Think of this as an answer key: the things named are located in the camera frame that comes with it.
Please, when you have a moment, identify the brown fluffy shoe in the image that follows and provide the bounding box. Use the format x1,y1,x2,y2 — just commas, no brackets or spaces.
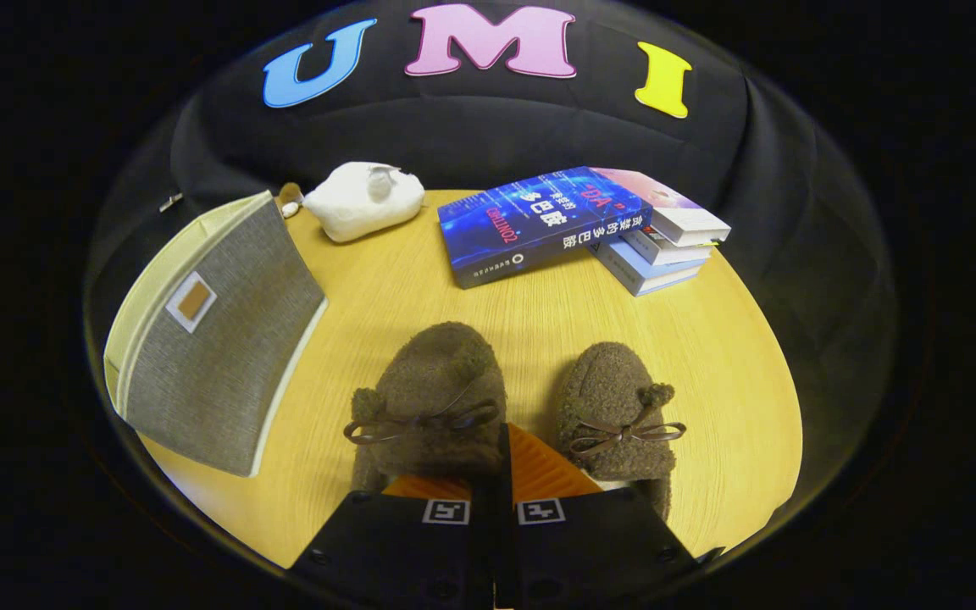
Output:
344,320,510,496
556,341,688,522

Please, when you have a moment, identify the small brown plush toy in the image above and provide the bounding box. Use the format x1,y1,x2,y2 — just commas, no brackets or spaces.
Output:
274,181,307,219

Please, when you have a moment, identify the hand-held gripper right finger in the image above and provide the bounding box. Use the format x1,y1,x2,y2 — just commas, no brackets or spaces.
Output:
496,422,719,610

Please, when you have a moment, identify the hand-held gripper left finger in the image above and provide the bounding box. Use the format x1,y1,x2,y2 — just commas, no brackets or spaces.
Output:
289,474,497,610

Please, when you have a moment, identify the white plush toy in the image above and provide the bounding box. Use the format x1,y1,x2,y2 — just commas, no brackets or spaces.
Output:
302,161,426,244

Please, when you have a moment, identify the dark blue book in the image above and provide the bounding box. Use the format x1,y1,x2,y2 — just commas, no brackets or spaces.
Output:
437,167,654,290

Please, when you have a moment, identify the white book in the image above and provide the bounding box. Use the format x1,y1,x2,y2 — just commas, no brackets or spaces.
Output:
621,227,713,266

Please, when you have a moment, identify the grey fabric storage box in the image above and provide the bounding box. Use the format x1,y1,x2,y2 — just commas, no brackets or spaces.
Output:
103,191,328,478

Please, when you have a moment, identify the pink cover book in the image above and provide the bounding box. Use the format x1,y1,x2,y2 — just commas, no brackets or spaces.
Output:
590,167,732,248

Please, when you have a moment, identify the light blue book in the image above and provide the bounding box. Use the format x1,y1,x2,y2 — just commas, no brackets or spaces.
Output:
590,239,709,297

